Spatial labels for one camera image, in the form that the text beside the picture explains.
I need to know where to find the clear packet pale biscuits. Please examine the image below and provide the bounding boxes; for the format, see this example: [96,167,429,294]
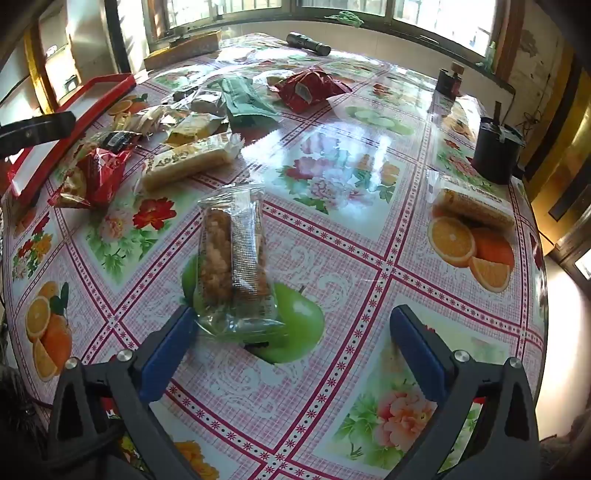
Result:
[111,105,160,139]

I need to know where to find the dark red small bottle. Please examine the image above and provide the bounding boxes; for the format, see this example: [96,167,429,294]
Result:
[436,62,465,97]

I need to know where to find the long yellow rice cracker packet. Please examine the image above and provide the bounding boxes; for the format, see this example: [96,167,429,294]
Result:
[141,134,243,193]

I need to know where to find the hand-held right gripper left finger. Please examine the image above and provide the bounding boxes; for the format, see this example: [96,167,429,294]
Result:
[44,305,208,480]

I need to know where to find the green cloth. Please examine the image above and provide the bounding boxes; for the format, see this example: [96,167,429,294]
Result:
[323,11,365,27]

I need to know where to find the yellow cardboard box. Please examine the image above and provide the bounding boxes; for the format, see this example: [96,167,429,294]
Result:
[144,30,223,70]

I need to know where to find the small yellow snack packet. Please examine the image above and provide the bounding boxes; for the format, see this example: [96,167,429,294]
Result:
[165,113,228,148]

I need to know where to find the twisted pastry clear packet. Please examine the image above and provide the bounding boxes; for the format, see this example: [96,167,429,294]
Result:
[198,184,288,339]

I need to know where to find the black cylinder pot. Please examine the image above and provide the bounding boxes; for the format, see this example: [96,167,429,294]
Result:
[472,102,526,185]

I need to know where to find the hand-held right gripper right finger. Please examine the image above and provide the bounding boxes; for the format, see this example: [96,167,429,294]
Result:
[383,305,543,480]

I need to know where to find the wall shelf unit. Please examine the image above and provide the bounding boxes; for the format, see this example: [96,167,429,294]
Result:
[23,0,108,112]

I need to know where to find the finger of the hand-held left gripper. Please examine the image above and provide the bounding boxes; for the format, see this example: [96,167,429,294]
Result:
[0,111,77,158]

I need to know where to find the clear packet green label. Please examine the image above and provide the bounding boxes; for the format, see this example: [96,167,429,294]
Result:
[428,181,516,232]

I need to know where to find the red and yellow snack packet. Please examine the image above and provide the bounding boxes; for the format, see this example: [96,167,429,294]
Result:
[48,148,134,209]

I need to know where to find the clear packet pale cake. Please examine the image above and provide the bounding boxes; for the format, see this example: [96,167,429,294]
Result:
[253,69,296,89]

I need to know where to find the barred window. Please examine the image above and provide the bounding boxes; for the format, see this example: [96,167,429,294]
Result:
[148,0,509,61]

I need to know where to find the floral plastic tablecloth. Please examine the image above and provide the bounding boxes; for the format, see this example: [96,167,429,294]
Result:
[0,32,550,480]

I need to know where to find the clear packet orange snack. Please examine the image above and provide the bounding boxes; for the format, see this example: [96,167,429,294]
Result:
[154,105,190,132]

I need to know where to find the black flashlight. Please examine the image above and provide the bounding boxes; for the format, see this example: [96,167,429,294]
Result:
[286,32,332,57]

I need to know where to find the red snack packet white label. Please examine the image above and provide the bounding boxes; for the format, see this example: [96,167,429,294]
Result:
[276,68,355,112]

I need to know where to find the red tray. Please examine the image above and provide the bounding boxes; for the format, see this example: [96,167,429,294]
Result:
[7,74,137,206]

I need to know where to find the green snack packet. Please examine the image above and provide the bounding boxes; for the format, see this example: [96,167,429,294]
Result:
[221,76,283,128]

